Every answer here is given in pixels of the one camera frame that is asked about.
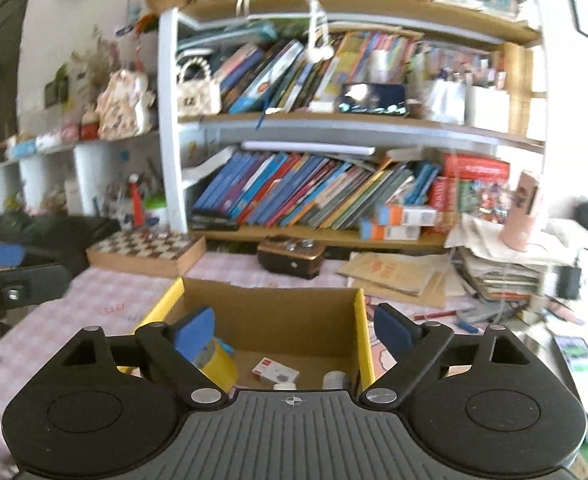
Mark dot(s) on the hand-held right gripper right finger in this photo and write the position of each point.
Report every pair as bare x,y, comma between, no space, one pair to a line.
393,330

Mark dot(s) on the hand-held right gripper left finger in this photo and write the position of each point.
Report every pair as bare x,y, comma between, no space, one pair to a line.
194,332

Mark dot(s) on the yellow tape roll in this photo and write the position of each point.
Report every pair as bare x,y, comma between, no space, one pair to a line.
221,365

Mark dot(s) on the white navy spray bottle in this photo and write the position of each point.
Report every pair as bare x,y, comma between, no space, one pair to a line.
335,379

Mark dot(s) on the yellow cardboard box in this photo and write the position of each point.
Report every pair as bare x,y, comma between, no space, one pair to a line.
274,320

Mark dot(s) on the small white cat print box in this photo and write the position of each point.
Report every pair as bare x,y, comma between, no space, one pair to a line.
274,371

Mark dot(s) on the red pen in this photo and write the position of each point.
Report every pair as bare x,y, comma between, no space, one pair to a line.
433,314

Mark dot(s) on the black electronic keyboard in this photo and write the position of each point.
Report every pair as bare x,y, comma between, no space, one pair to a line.
49,232

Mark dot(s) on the brown paper envelope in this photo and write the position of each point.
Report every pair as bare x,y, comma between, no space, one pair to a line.
398,275

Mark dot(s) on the blue pen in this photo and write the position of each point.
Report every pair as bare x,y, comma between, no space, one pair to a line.
467,324

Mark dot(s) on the pink checkered tablecloth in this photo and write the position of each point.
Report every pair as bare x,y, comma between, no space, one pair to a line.
109,300

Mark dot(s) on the white box red label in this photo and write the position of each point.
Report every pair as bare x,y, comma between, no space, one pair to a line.
73,196

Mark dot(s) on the orange white small box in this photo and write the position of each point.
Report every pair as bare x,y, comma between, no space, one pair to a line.
408,215
391,231

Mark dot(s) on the wooden chessboard box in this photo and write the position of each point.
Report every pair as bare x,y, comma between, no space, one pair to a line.
144,247

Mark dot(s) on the pen holder with pens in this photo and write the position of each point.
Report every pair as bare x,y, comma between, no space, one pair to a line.
114,205

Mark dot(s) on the brown black box metal knobs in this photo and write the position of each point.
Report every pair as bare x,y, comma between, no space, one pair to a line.
289,260

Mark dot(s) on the stack of papers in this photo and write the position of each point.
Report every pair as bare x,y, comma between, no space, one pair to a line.
498,270

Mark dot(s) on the white green canister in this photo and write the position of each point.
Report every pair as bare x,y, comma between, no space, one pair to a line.
156,212

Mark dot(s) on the red tassel ornament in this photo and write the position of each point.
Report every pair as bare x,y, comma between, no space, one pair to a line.
137,202

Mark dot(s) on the red white figurine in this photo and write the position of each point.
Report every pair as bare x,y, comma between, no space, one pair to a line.
89,127

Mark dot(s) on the long row of colourful books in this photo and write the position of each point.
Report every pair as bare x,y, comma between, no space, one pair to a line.
284,185

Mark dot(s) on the pink cylinder device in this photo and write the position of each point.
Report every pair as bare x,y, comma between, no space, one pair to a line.
521,210

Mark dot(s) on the red book set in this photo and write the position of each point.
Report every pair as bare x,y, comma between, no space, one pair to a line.
473,167

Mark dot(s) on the black power adapter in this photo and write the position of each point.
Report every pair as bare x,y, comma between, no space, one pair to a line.
568,282

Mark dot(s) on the smartphone with dark case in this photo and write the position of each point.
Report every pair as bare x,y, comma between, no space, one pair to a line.
581,370

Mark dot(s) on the dried flower bunch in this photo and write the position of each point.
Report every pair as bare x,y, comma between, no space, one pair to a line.
94,60

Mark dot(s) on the white bookshelf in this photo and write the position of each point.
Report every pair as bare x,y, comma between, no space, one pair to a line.
169,110

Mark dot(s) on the smartphone with lit screen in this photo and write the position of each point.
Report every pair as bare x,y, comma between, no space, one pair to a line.
373,96

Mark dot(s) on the white pearl handbag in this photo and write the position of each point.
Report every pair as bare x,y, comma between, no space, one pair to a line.
196,95

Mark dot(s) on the short row of leaning books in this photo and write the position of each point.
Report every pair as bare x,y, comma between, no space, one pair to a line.
274,70

